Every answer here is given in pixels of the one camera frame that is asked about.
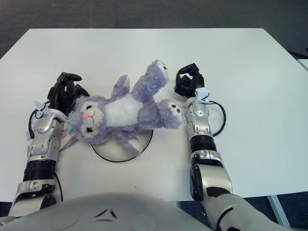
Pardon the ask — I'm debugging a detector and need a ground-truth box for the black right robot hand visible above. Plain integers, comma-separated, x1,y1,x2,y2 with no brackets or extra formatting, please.
174,63,205,99

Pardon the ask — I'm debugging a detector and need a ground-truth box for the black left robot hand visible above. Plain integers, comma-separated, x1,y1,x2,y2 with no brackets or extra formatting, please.
47,71,91,116

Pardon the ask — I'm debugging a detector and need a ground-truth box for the purple plush bunny doll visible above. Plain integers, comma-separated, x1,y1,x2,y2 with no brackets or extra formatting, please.
59,59,185,157

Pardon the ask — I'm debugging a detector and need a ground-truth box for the white plate with black rim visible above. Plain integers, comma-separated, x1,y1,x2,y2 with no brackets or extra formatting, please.
90,128,154,163

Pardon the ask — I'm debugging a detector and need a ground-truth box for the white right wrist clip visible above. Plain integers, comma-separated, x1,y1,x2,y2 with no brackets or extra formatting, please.
195,88,210,104

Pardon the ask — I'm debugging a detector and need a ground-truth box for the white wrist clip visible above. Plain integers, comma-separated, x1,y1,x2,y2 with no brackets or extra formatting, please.
33,100,52,118
195,88,210,104

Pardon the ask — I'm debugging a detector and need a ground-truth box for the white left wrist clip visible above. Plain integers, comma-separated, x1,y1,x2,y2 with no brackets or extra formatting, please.
33,100,52,118

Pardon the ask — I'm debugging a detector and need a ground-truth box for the white side table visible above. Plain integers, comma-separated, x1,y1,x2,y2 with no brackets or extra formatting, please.
296,59,308,75

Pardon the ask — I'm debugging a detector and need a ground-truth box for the grey robot torso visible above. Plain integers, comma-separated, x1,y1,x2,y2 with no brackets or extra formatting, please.
0,192,212,231

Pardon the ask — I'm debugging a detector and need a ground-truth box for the white table leg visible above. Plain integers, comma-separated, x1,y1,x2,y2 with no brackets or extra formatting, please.
267,194,292,228

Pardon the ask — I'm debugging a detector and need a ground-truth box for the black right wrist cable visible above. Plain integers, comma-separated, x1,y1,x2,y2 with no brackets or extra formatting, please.
208,100,227,138

